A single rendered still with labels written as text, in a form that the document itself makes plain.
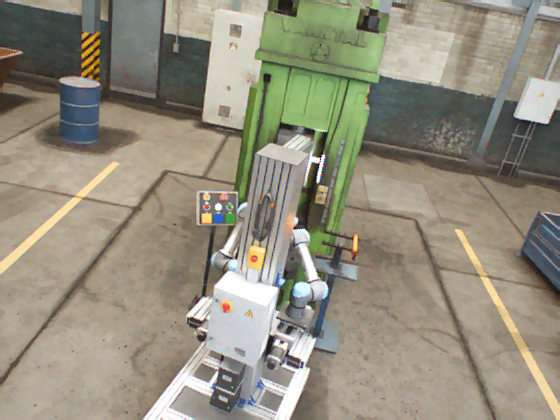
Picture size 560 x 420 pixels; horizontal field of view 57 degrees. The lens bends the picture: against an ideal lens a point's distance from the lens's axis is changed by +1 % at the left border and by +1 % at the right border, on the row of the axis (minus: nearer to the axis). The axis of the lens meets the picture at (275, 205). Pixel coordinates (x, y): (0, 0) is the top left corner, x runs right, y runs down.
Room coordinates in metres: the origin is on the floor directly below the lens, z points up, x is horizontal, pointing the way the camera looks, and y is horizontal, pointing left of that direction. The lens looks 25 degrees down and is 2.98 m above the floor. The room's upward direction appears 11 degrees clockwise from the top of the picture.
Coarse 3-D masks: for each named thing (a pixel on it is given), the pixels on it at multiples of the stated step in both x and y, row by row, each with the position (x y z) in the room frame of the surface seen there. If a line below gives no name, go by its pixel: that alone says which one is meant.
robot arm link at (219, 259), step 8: (240, 208) 3.32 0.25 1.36; (240, 216) 3.28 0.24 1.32; (240, 224) 3.26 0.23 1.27; (232, 232) 3.24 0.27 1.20; (240, 232) 3.23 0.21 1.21; (232, 240) 3.20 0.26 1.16; (240, 240) 3.23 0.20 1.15; (224, 248) 3.18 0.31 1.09; (232, 248) 3.18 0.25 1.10; (216, 256) 3.14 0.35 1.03; (224, 256) 3.13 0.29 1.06; (232, 256) 3.16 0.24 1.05; (216, 264) 3.10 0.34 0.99; (224, 264) 3.08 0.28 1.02
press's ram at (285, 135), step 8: (280, 128) 4.16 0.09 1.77; (288, 128) 4.21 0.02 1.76; (280, 136) 3.97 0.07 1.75; (288, 136) 3.99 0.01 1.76; (312, 136) 4.12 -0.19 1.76; (280, 144) 3.97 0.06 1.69; (312, 144) 3.97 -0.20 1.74; (312, 160) 4.16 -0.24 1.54; (304, 176) 3.97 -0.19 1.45; (304, 184) 3.97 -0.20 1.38
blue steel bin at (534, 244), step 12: (540, 216) 6.30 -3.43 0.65; (552, 216) 6.37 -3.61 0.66; (540, 228) 6.20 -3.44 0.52; (552, 228) 6.00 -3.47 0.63; (528, 240) 6.31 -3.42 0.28; (540, 240) 6.08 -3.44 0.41; (552, 240) 5.90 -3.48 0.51; (528, 252) 6.20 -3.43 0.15; (540, 252) 5.99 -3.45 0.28; (552, 252) 5.77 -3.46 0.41; (540, 264) 5.89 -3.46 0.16; (552, 264) 5.70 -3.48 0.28; (552, 276) 5.61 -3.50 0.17
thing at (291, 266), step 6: (300, 210) 4.45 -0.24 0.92; (300, 216) 4.31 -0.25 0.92; (306, 216) 4.35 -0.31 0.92; (288, 252) 3.91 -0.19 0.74; (294, 252) 3.91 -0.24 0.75; (288, 258) 3.91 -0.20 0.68; (294, 258) 3.91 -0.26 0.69; (288, 264) 3.91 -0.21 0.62; (294, 264) 3.91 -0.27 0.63; (288, 270) 3.91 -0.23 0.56; (294, 270) 3.91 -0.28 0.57; (282, 276) 3.91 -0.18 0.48; (288, 276) 3.91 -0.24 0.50; (294, 276) 3.91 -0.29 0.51
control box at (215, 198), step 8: (200, 192) 3.82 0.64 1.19; (208, 192) 3.85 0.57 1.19; (216, 192) 3.88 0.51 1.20; (224, 192) 3.91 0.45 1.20; (232, 192) 3.93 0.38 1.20; (200, 200) 3.79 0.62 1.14; (208, 200) 3.82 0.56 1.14; (216, 200) 3.85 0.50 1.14; (224, 200) 3.87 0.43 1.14; (232, 200) 3.90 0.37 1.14; (200, 208) 3.76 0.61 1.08; (216, 208) 3.81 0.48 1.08; (224, 208) 3.84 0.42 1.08; (232, 208) 3.87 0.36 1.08; (200, 216) 3.73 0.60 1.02; (224, 216) 3.81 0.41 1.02; (200, 224) 3.70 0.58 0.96; (208, 224) 3.73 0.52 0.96; (216, 224) 3.76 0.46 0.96; (224, 224) 3.80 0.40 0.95; (232, 224) 3.84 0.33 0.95
